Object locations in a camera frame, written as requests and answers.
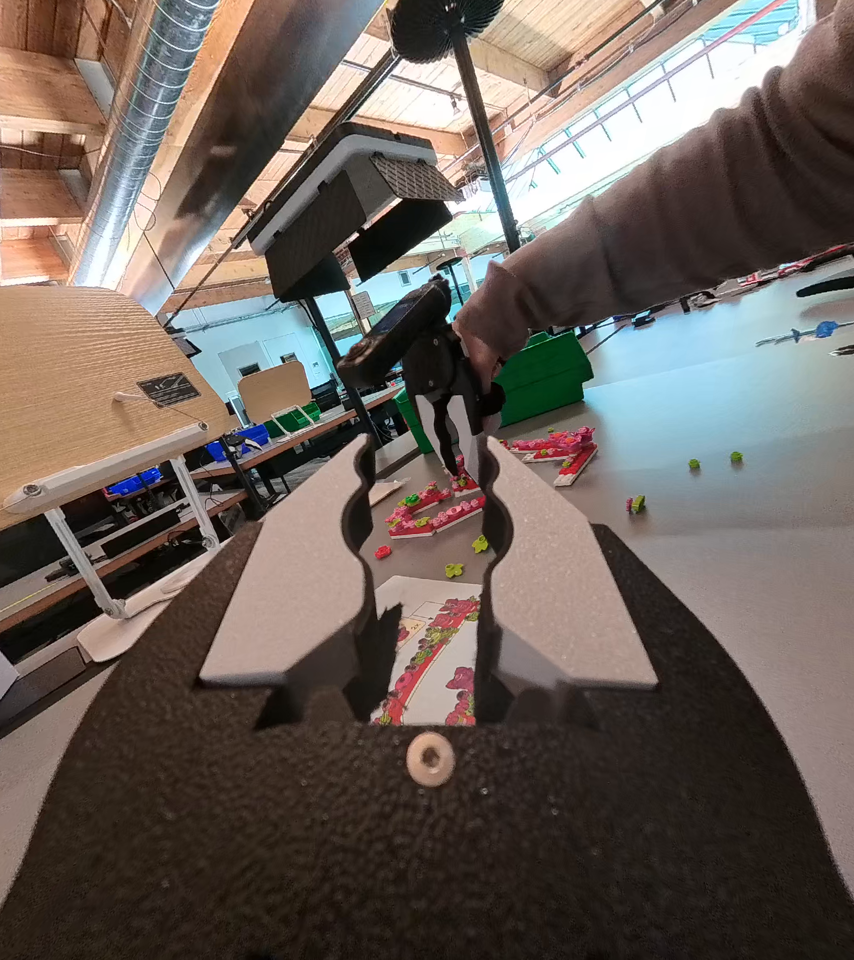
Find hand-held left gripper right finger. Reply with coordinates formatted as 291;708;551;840
474;436;659;727

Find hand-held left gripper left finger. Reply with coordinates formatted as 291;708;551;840
199;433;401;726

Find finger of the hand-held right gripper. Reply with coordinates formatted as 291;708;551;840
415;393;467;482
449;388;491;492

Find red brick section two roses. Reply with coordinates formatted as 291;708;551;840
504;426;597;462

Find large red brick heart section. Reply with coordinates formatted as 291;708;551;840
385;483;488;540

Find straight red brick rose section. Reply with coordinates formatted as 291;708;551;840
553;445;599;488

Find person's right forearm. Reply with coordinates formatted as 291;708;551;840
457;0;854;363

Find person's right hand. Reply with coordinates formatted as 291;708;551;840
452;321;507;395

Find green plastic bin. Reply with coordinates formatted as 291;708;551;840
394;330;595;456

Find small green bin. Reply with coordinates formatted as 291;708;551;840
265;402;322;438

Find building instruction booklet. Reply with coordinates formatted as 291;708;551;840
370;575;485;727

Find blue plastic bin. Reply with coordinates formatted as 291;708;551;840
103;466;164;498
205;423;271;461

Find black overhead light panel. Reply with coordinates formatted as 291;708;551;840
247;121;467;445

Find large wooden book stand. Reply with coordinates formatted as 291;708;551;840
0;285;248;665

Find silver round ventilation duct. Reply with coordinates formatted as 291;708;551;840
69;0;222;288

